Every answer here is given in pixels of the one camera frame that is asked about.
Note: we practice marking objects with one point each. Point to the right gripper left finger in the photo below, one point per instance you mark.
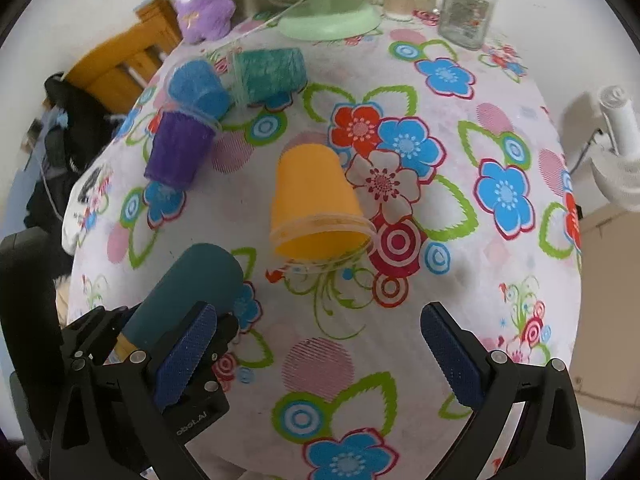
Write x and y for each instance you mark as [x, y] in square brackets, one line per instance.
[116, 421]

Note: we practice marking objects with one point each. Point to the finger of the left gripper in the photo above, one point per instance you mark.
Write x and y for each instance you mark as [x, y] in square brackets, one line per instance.
[94, 335]
[219, 362]

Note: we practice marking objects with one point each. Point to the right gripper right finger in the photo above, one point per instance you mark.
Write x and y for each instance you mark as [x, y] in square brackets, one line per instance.
[548, 442]

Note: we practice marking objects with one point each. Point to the dark teal cup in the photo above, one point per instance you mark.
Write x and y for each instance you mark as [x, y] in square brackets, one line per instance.
[203, 273]

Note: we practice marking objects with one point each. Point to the orange plastic cup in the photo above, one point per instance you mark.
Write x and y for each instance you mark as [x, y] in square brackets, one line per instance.
[315, 213]

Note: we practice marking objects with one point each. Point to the purple plastic cup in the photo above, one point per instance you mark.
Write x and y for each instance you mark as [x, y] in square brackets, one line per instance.
[181, 141]

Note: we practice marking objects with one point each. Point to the blue plastic cup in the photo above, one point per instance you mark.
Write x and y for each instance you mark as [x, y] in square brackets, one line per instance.
[195, 86]

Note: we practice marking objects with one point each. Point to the turquoise plastic cup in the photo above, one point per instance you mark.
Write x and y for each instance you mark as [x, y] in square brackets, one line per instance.
[257, 75]

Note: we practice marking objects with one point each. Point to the floral tablecloth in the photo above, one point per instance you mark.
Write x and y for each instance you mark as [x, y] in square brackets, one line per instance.
[459, 168]

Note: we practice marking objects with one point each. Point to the white printed t-shirt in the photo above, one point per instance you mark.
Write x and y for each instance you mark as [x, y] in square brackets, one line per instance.
[88, 200]

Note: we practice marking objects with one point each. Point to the black clothes pile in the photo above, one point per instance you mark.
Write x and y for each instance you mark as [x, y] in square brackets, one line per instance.
[75, 131]

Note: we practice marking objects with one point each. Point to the wooden chair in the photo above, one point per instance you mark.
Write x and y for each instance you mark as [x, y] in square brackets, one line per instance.
[117, 71]

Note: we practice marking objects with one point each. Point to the white floor fan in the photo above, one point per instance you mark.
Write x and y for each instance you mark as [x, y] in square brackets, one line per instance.
[605, 167]

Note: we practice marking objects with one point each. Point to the purple plush toy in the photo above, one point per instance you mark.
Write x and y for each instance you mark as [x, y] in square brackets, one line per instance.
[204, 20]

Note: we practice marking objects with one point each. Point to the green desk fan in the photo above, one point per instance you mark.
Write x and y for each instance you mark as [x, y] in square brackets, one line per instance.
[328, 20]

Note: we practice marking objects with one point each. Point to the glass mason jar mug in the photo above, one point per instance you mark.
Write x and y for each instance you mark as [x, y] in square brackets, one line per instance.
[464, 22]

